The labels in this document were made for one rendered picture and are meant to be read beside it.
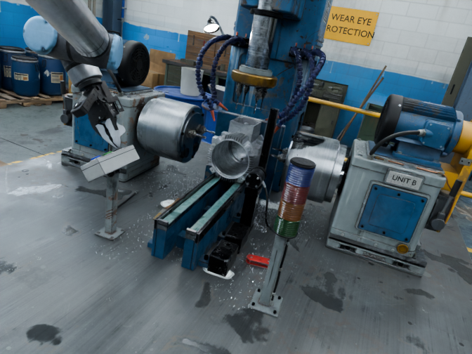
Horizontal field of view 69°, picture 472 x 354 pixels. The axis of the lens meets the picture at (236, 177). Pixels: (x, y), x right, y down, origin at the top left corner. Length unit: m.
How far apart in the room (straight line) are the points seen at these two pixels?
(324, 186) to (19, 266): 0.96
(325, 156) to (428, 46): 5.20
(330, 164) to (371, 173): 0.14
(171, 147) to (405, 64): 5.30
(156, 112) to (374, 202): 0.88
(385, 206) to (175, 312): 0.75
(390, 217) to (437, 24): 5.29
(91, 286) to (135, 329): 0.19
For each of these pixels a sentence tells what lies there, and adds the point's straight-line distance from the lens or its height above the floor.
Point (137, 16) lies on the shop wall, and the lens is 8.20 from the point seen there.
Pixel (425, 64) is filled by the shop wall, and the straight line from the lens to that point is 6.34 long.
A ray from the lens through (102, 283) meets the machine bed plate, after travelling 1.00.
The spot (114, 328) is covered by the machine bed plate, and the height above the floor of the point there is 0.80.
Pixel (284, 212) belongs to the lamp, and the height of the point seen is 1.09.
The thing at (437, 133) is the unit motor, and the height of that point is 1.28.
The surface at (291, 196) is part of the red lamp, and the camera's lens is 0.80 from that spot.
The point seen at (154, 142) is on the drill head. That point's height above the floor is 1.01.
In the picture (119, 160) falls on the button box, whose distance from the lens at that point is 1.06.
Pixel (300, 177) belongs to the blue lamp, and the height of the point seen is 1.19.
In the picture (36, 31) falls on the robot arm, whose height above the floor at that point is 1.38.
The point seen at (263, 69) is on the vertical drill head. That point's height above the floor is 1.36.
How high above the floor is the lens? 1.45
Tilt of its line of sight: 22 degrees down
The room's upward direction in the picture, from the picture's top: 11 degrees clockwise
